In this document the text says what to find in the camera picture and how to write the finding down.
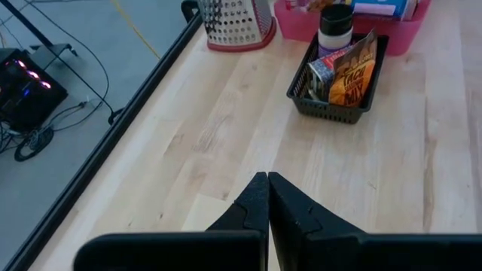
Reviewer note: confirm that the spice jar purple label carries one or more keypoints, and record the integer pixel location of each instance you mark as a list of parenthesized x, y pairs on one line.
[(335, 30)]

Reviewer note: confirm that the red snack packet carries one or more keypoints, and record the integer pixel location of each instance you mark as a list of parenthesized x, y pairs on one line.
[(320, 77)]

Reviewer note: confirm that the red Froot Loops cereal box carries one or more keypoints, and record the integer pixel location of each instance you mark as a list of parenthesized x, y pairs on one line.
[(295, 3)]

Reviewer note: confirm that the pink translucent plastic bin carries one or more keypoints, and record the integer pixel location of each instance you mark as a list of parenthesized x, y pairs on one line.
[(297, 22)]

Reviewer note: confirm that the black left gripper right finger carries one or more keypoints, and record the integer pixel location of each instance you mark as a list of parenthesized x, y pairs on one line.
[(297, 218)]

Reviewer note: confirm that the orange taco mix packet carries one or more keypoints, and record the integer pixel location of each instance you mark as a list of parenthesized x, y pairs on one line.
[(354, 75)]

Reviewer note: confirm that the black plastic basket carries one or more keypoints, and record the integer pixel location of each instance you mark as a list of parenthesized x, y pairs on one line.
[(339, 109)]

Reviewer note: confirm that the black computer tower pink lights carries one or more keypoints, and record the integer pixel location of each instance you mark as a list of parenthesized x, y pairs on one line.
[(26, 90)]

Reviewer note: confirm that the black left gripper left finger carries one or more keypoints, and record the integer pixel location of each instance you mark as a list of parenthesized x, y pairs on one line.
[(252, 211)]

